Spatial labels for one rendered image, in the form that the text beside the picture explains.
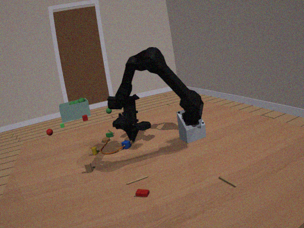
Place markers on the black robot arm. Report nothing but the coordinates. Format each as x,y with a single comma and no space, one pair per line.
152,60

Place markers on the small green block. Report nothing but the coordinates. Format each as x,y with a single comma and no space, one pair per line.
110,134

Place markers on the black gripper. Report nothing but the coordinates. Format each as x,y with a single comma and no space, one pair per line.
133,128

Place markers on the round wooden button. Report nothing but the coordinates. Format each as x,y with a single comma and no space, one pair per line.
106,139

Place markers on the yellow cylinder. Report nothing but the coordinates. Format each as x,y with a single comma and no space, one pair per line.
94,150

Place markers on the small red block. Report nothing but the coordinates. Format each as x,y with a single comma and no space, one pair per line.
142,193

